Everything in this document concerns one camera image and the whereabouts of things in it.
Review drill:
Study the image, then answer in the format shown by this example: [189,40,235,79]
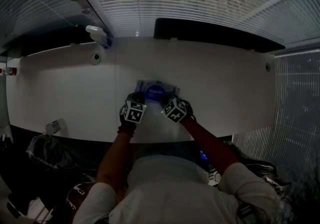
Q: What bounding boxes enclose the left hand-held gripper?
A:
[119,92,148,125]

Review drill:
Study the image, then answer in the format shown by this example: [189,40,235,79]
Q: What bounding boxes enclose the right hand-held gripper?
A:
[159,94,197,124]

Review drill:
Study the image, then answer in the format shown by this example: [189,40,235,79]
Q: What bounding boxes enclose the person's right forearm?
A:
[179,117,242,176]

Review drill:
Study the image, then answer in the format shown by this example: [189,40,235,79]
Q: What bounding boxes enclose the clear plastic bag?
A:
[26,134,76,169]

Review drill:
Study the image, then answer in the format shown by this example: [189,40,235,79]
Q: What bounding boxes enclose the person's white shirt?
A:
[72,154,282,224]

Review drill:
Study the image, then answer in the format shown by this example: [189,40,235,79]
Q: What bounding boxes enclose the clear plastic packet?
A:
[135,79,181,104]

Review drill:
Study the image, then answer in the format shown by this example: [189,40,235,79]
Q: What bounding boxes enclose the black desk divider panel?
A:
[153,17,286,53]
[0,24,101,57]

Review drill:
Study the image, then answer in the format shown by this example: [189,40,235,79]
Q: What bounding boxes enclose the white and blue spray bottle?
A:
[85,25,113,49]

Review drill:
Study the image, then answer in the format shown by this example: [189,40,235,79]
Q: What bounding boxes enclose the black strap clip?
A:
[236,203,256,221]

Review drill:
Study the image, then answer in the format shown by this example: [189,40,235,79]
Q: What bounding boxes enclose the blue round object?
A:
[145,85,166,103]

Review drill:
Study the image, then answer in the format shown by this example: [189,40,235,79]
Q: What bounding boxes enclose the person's left forearm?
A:
[96,124,137,194]

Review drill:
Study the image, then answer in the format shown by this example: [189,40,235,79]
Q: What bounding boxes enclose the white printed plastic bag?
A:
[207,168,222,186]

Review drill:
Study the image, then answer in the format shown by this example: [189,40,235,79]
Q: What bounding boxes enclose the red capped bottle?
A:
[0,67,18,76]

